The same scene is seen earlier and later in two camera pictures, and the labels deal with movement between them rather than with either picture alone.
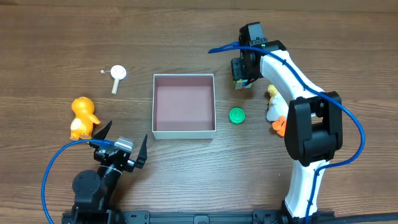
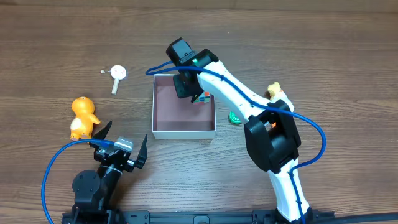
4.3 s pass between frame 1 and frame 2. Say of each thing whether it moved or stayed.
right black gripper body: moved
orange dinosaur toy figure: stayed
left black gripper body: stayed
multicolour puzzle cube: moved
